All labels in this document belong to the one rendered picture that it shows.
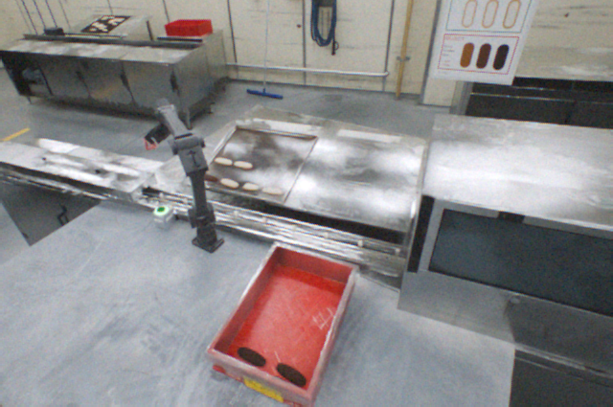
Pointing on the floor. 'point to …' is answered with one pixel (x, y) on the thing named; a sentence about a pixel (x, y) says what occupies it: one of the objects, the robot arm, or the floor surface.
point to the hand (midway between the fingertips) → (153, 142)
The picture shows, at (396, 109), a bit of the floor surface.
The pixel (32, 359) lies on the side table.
